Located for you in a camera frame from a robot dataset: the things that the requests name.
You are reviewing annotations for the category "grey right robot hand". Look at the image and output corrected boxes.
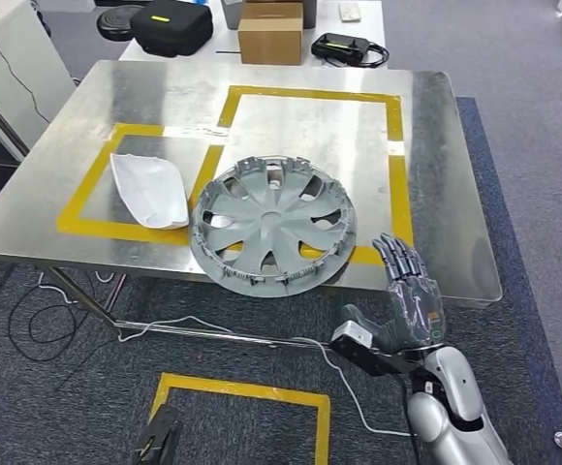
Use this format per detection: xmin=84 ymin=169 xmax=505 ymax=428
xmin=341 ymin=232 xmax=446 ymax=356

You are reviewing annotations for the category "grey plastic hubcap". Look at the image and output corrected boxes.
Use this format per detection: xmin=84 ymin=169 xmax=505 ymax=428
xmin=189 ymin=155 xmax=358 ymax=298

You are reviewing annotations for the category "yellow tape on workbench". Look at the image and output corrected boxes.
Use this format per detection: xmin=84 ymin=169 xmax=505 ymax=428
xmin=55 ymin=84 xmax=413 ymax=267

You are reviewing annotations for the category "steel workbench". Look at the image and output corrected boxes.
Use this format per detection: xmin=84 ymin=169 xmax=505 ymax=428
xmin=0 ymin=59 xmax=504 ymax=353

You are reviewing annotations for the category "yellow floor tape square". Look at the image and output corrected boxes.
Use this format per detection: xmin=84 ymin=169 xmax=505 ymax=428
xmin=149 ymin=372 xmax=332 ymax=465

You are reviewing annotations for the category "small white remote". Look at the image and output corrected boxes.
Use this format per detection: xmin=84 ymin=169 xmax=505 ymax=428
xmin=338 ymin=1 xmax=363 ymax=23

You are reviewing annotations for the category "brown cardboard box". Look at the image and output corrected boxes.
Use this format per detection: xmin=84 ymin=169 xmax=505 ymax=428
xmin=237 ymin=1 xmax=304 ymax=66

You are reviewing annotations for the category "white desk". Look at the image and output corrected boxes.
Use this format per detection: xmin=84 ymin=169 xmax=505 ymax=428
xmin=118 ymin=0 xmax=387 ymax=69

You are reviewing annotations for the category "white plastic mirror cover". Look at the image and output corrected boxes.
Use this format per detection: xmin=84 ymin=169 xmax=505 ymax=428
xmin=110 ymin=151 xmax=190 ymax=231

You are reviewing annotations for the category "black carry case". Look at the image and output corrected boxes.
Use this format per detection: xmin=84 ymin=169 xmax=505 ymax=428
xmin=129 ymin=0 xmax=215 ymax=58

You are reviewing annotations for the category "black round stool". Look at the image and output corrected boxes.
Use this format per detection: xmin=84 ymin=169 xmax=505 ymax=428
xmin=95 ymin=5 xmax=144 ymax=43

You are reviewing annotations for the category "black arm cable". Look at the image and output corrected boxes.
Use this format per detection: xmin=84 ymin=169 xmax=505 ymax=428
xmin=396 ymin=375 xmax=424 ymax=465

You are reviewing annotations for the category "white floor cable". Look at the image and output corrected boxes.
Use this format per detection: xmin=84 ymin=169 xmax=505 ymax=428
xmin=36 ymin=269 xmax=412 ymax=439

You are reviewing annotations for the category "metal floor rail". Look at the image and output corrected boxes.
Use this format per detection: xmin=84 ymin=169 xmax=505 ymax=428
xmin=115 ymin=319 xmax=333 ymax=351

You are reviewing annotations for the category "black controller with cable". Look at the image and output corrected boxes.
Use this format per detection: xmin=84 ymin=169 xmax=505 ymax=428
xmin=310 ymin=32 xmax=389 ymax=70

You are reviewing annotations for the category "black coiled floor cable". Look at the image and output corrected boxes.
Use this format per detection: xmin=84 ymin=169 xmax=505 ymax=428
xmin=8 ymin=282 xmax=93 ymax=364

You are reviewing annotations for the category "thin black cabinet cable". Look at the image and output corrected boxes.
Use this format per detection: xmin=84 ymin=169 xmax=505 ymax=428
xmin=0 ymin=35 xmax=52 ymax=125

